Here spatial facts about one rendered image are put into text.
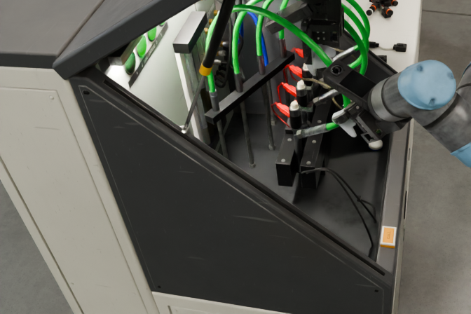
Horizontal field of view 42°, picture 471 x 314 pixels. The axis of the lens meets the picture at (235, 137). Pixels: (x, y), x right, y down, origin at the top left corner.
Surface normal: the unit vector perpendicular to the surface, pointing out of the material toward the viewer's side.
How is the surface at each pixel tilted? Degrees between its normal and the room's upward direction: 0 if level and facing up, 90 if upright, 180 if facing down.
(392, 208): 0
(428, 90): 45
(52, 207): 90
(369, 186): 0
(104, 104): 90
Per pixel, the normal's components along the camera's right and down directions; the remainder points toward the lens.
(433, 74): 0.21, -0.13
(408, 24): -0.14, -0.74
